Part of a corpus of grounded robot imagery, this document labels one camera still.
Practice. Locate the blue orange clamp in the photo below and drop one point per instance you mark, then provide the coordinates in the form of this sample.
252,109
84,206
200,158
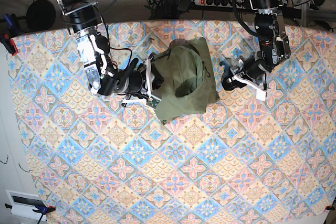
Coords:
42,210
13,29

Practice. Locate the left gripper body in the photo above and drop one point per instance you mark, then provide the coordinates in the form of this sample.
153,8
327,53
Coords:
244,74

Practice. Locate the olive green t-shirt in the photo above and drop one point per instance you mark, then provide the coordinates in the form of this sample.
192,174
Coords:
189,84

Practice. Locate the blue orange clamp lower left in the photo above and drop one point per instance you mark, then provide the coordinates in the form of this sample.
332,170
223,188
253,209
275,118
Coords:
42,210

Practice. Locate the white power strip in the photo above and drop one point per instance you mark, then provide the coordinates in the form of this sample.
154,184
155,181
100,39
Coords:
213,3

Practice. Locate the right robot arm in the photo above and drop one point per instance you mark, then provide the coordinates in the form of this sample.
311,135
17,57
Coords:
103,75

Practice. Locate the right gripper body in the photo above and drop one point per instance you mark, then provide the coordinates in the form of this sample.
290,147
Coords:
137,80

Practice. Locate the patterned tile tablecloth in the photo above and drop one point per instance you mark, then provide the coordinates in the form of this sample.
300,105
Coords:
242,161

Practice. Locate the orange clamp lower right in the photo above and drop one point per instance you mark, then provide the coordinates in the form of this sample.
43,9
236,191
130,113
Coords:
330,208

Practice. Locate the black round stool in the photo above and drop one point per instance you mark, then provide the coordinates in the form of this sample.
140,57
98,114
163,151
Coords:
40,15

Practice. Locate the blue orange clamp upper left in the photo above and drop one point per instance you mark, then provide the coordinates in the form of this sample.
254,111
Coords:
13,29

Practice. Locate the white floor vent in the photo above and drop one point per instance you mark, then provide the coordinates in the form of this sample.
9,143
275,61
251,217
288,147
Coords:
23,204

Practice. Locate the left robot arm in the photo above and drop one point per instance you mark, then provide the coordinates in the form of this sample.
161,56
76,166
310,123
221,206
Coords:
273,42

